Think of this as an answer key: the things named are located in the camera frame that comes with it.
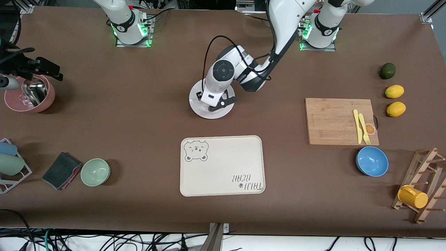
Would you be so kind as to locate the cream tray with bear print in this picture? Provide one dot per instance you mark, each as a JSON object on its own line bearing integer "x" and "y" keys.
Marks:
{"x": 223, "y": 164}

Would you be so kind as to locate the yellow mug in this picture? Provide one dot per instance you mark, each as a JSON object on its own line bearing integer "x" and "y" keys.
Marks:
{"x": 414, "y": 198}

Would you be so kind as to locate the wooden cutting board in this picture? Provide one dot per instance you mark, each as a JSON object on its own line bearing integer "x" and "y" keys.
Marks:
{"x": 324, "y": 118}

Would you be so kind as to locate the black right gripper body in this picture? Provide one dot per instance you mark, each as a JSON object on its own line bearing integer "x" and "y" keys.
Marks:
{"x": 21, "y": 67}

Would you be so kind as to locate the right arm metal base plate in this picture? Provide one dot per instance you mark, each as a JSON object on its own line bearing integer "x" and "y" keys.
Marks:
{"x": 120, "y": 44}

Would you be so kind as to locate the pale blue cup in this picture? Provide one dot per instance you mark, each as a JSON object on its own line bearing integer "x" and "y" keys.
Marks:
{"x": 7, "y": 149}

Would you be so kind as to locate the dark green lime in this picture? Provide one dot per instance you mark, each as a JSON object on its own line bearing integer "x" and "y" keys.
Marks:
{"x": 387, "y": 70}

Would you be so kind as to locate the pale green bowl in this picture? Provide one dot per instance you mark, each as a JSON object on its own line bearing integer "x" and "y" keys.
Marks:
{"x": 95, "y": 172}

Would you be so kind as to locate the orange slice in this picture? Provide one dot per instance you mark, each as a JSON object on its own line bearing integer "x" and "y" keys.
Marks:
{"x": 371, "y": 129}

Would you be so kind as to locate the wooden cup drying rack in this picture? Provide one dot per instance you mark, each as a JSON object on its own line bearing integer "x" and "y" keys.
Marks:
{"x": 422, "y": 213}

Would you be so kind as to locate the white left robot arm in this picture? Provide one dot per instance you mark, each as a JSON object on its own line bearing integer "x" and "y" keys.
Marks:
{"x": 285, "y": 21}

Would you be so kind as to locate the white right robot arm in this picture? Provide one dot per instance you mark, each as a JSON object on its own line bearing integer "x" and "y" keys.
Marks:
{"x": 122, "y": 21}

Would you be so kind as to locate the yellow lemon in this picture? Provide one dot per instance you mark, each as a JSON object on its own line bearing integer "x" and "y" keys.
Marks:
{"x": 396, "y": 109}
{"x": 394, "y": 91}

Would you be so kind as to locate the aluminium frame post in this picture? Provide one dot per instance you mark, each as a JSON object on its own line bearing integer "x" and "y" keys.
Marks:
{"x": 27, "y": 7}
{"x": 429, "y": 14}

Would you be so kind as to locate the pink bowl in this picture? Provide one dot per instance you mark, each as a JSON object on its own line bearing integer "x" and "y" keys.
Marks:
{"x": 14, "y": 101}

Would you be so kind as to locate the grey metal camera bracket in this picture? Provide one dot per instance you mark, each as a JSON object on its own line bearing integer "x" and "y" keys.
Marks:
{"x": 216, "y": 240}

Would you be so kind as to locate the white round plate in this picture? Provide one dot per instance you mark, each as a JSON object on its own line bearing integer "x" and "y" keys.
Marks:
{"x": 204, "y": 113}

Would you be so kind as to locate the metal scoop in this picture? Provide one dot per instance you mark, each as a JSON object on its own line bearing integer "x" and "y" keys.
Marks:
{"x": 35, "y": 91}

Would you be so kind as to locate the dark grey folded cloth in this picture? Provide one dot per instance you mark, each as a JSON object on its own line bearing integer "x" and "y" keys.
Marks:
{"x": 61, "y": 170}

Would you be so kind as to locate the blue bowl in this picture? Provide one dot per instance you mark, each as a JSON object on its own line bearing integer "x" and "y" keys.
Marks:
{"x": 372, "y": 162}

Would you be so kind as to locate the pale green cup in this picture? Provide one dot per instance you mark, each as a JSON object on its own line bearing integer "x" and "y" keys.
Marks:
{"x": 10, "y": 164}

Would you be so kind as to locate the yellow plastic fork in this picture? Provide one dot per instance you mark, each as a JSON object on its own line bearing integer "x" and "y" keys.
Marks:
{"x": 363, "y": 123}

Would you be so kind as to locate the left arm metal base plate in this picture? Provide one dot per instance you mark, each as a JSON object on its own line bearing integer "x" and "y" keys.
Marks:
{"x": 331, "y": 48}

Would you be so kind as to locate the yellow plastic knife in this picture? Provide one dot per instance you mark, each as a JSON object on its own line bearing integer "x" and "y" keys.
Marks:
{"x": 356, "y": 120}

